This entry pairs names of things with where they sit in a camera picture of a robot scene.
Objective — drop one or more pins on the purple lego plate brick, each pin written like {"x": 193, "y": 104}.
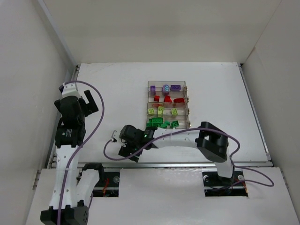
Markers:
{"x": 152, "y": 88}

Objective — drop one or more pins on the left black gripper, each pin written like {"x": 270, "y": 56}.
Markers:
{"x": 82, "y": 104}

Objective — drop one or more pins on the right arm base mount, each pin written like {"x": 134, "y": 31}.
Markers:
{"x": 216, "y": 186}

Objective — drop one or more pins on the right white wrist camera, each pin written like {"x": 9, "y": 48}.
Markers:
{"x": 114, "y": 136}

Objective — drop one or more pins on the lime lego square brick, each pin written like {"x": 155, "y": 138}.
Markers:
{"x": 151, "y": 111}

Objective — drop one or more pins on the red lego small brick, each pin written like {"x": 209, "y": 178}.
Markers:
{"x": 156, "y": 98}

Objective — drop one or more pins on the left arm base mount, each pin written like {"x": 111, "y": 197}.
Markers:
{"x": 107, "y": 185}

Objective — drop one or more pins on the green lego long brick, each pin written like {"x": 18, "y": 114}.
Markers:
{"x": 157, "y": 121}

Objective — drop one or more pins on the clear compartment organizer tray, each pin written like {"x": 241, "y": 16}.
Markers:
{"x": 183, "y": 109}

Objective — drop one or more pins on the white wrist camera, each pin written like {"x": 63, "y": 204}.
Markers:
{"x": 114, "y": 136}
{"x": 69, "y": 89}

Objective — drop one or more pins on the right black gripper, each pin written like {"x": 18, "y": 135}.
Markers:
{"x": 128, "y": 150}

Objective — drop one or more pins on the purple lego long plate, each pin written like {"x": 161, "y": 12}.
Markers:
{"x": 175, "y": 87}

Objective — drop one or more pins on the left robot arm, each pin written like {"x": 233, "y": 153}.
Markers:
{"x": 72, "y": 194}

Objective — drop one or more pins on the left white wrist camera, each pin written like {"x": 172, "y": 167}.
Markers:
{"x": 69, "y": 89}

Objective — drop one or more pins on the red lego arch piece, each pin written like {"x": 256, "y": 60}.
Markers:
{"x": 167, "y": 99}

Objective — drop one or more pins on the red lego block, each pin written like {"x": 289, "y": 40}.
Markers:
{"x": 179, "y": 100}

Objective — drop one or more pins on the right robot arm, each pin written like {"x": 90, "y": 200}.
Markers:
{"x": 208, "y": 139}

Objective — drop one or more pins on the purple lego round brick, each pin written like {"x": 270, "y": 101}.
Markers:
{"x": 165, "y": 89}

